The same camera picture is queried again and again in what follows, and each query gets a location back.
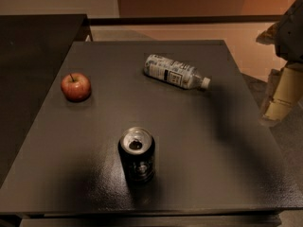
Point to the red apple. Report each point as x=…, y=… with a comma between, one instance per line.
x=76, y=87

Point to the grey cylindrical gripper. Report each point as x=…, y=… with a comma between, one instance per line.
x=292, y=37

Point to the blue labelled plastic bottle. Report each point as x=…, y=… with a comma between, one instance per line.
x=175, y=73

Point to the black pepsi can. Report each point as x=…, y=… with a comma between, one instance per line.
x=136, y=149

